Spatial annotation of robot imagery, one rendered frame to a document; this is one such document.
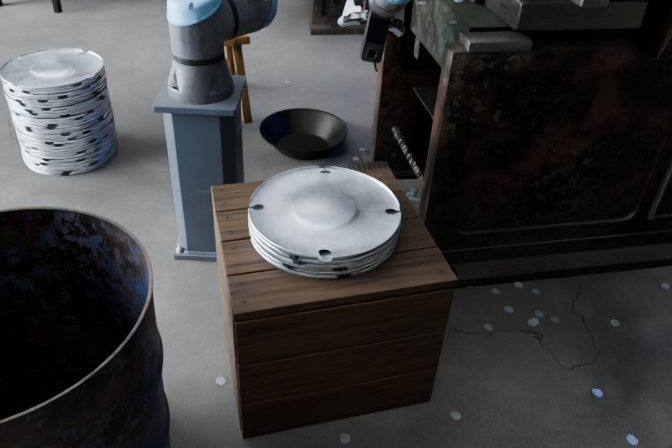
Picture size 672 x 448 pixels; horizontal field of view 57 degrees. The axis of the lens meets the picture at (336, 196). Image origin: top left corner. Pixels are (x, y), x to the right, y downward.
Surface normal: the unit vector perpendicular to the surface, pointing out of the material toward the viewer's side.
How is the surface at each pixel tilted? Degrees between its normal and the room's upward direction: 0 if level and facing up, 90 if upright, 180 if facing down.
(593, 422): 0
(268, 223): 0
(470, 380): 0
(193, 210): 90
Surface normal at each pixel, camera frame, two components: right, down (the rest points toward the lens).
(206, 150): -0.02, 0.58
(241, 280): 0.05, -0.81
